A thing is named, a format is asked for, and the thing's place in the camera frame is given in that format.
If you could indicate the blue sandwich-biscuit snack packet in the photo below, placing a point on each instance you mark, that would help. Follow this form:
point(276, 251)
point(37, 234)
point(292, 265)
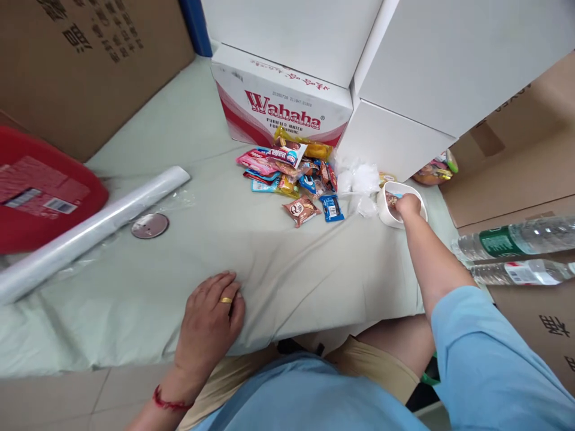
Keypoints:
point(331, 208)

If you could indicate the red plastic container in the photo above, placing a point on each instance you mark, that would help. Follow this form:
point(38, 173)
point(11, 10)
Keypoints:
point(40, 188)

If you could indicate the water bottle with green label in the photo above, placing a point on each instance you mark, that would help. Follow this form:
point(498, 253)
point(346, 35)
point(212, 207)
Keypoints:
point(512, 240)

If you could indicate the brown cardboard box with tape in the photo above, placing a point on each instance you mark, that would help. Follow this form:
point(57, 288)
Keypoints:
point(516, 157)

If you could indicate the roll of clear plastic film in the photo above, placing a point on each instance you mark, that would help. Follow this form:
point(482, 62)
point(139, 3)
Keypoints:
point(90, 229)

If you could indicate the person's right hand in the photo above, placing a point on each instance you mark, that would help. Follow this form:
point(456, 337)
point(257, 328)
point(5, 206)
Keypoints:
point(409, 207)

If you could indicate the crumpled white plastic bag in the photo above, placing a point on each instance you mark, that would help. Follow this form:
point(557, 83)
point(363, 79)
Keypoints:
point(357, 179)

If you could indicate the blue upright panel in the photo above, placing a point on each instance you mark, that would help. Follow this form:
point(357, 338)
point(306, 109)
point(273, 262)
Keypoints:
point(197, 27)

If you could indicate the snack packet in bowl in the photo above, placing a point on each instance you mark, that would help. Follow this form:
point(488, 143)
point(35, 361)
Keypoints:
point(391, 199)

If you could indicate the brown cardboard box black print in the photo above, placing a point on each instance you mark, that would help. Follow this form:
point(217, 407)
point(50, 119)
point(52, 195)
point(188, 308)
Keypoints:
point(539, 323)

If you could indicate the large brown cardboard box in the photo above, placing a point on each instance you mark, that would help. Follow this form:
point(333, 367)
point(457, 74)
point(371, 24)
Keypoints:
point(81, 63)

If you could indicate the small yellow packet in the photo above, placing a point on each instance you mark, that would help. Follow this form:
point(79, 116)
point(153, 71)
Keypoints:
point(387, 178)

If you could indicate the person's legs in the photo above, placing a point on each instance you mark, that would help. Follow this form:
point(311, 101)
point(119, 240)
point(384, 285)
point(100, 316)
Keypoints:
point(386, 350)

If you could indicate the pile of colourful snack packets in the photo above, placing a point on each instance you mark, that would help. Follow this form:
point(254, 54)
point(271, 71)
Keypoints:
point(287, 166)

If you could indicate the white bowl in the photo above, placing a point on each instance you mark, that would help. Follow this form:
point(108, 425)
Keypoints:
point(388, 217)

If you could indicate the brown round-biscuit snack packet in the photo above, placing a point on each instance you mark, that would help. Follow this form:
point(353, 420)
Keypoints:
point(302, 212)

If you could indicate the round metal disc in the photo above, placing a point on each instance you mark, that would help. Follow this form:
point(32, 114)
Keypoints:
point(150, 226)

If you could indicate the person's left fingers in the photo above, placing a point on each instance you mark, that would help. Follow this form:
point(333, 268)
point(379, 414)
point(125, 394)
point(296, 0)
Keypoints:
point(222, 287)

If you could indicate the light green cloth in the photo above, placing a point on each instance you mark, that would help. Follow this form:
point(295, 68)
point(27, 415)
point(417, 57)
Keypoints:
point(224, 242)

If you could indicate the white carton with red print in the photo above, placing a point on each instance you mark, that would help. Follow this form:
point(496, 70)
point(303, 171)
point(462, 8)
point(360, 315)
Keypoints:
point(278, 103)

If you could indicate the water bottle with white label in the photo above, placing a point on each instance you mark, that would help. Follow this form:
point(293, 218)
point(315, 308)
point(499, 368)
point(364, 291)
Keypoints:
point(516, 272)

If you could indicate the person's body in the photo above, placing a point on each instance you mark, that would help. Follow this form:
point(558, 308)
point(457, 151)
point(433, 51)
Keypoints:
point(296, 395)

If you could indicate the person's left hand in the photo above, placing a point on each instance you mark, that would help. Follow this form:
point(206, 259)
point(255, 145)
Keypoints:
point(209, 323)

